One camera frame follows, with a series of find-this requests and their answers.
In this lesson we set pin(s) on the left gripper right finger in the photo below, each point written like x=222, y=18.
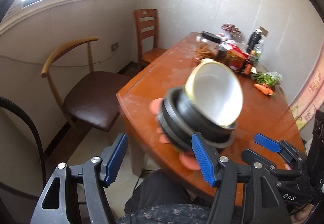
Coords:
x=262, y=202

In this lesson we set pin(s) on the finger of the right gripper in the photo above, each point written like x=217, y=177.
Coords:
x=292, y=156
x=281, y=177

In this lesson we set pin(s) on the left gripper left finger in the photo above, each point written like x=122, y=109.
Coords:
x=59, y=202

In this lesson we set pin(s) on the red plastic bear plate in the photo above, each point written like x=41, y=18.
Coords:
x=187, y=158

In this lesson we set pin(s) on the yellow white ceramic bowl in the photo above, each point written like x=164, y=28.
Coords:
x=214, y=90

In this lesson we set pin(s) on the large steel basin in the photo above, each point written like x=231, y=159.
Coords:
x=172, y=94

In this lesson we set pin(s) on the small steel bowl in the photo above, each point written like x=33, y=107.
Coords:
x=198, y=122

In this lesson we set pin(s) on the steel pan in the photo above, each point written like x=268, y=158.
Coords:
x=174, y=125

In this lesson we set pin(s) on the person's right hand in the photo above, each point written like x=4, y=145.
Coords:
x=301, y=214

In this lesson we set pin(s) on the hello kitty door curtain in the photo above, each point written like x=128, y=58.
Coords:
x=310, y=97

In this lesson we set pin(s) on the front carrot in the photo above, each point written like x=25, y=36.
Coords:
x=265, y=90

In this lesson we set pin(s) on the bag of green vegetables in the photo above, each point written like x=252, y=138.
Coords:
x=269, y=78

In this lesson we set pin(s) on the dark sauce bottle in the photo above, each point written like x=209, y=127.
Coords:
x=248, y=64

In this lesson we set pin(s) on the curved back wooden chair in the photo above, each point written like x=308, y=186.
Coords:
x=93, y=99

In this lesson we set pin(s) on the red lidded sauce jar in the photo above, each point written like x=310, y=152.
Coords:
x=234, y=60

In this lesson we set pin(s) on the clear plastic bottle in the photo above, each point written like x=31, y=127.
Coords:
x=258, y=48

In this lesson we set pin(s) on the steel bowl at back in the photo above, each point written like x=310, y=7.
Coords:
x=222, y=53

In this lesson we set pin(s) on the black thermos bottle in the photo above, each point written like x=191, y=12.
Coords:
x=254, y=39

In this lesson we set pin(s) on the red snack package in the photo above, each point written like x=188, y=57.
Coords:
x=235, y=48

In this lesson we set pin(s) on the dotted bouquet decoration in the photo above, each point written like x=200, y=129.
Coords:
x=231, y=29

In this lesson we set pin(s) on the clear jar black lid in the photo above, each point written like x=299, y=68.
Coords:
x=207, y=46

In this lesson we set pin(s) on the red slatted wooden chair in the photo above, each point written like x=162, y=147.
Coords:
x=147, y=26

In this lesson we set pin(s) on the wall socket plate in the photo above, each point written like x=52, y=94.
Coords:
x=263, y=31

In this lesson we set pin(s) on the low wall outlet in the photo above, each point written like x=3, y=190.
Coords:
x=114, y=46

